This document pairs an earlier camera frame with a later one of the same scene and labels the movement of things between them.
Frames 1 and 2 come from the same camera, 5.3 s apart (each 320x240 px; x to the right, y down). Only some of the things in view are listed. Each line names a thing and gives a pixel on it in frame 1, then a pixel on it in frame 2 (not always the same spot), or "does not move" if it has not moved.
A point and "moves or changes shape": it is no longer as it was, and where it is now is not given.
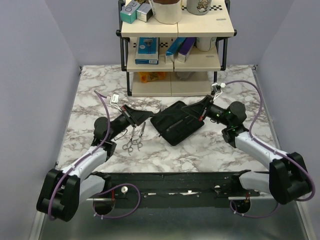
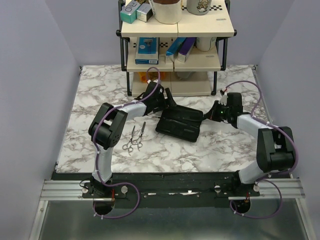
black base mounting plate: x=143 y=190 does not move
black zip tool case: x=174 y=124 moves or changes shape
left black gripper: x=135 y=117 -> x=170 y=101
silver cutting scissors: x=128 y=146 does not move
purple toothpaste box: x=185 y=49 does not move
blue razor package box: x=147 y=50 does not move
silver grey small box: x=144 y=12 does not move
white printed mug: x=199 y=7 does not move
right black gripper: x=198 y=109 -> x=211 y=114
